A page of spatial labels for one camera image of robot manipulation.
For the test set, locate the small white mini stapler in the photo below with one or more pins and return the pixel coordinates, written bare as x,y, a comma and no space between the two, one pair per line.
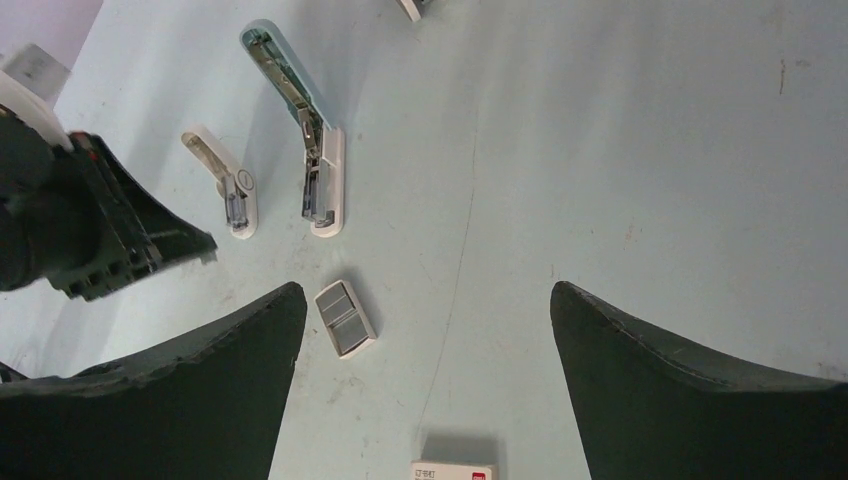
234,183

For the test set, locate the staple tray with staples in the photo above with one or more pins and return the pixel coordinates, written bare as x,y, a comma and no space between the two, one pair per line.
344,319

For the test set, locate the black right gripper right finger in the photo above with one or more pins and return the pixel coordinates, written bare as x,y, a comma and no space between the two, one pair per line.
651,404

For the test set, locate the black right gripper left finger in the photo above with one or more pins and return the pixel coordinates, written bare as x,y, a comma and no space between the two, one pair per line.
207,404

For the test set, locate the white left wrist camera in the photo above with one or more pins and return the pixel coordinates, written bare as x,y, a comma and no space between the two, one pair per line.
31,81

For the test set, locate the white staple remover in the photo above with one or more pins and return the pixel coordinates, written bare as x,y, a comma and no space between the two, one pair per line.
414,9

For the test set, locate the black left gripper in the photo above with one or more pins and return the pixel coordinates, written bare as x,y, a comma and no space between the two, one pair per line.
77,218

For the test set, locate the white staple box sleeve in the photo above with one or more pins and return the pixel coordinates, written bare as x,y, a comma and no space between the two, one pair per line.
430,470

